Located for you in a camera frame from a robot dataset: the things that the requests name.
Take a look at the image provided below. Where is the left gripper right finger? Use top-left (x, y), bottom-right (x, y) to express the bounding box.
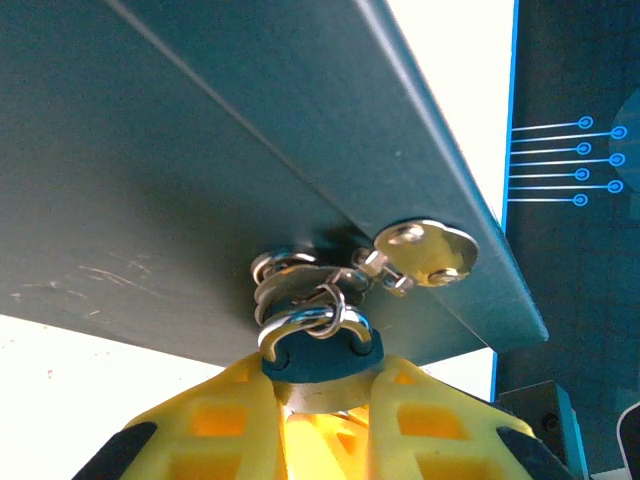
top-left (364, 352), bottom-right (576, 480)

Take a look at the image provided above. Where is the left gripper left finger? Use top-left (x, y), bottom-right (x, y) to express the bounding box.
top-left (72, 349), bottom-right (290, 480)

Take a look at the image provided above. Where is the small blue padlock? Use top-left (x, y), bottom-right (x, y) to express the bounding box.
top-left (256, 305), bottom-right (387, 415)

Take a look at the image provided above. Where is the blue table border strip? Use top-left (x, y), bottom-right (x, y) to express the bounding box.
top-left (491, 0), bottom-right (520, 404)

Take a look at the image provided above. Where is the silver key ring bunch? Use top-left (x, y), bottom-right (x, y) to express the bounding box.
top-left (251, 219), bottom-right (480, 341)

